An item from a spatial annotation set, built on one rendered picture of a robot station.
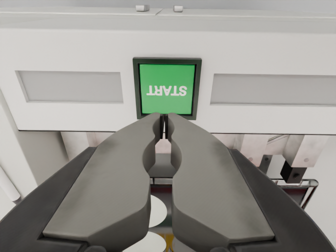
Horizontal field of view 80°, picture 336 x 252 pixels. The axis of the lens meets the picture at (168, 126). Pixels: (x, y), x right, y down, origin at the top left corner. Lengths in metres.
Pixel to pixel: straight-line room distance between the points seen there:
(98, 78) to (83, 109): 0.03
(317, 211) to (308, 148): 0.32
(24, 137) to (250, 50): 0.24
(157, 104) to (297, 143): 0.22
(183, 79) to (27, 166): 0.19
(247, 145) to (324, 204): 0.36
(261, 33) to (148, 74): 0.09
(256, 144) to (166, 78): 0.17
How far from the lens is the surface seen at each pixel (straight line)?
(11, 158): 0.28
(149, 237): 0.46
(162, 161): 0.41
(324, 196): 0.60
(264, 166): 0.42
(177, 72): 0.17
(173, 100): 0.18
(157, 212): 0.40
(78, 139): 0.30
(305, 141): 0.33
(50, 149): 0.30
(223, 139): 0.32
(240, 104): 0.20
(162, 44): 0.17
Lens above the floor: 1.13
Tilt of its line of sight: 59 degrees down
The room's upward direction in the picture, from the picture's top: 180 degrees counter-clockwise
